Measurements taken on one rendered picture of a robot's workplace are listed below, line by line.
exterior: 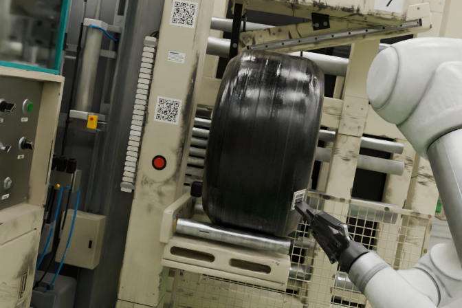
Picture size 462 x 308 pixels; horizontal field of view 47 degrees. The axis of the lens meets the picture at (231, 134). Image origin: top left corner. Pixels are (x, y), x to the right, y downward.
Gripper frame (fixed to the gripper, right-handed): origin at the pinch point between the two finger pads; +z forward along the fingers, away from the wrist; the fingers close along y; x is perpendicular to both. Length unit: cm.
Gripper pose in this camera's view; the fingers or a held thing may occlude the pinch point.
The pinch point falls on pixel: (306, 212)
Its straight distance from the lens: 142.9
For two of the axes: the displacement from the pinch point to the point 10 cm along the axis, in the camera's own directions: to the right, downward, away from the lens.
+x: 8.5, -2.3, 4.8
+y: -0.9, 8.3, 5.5
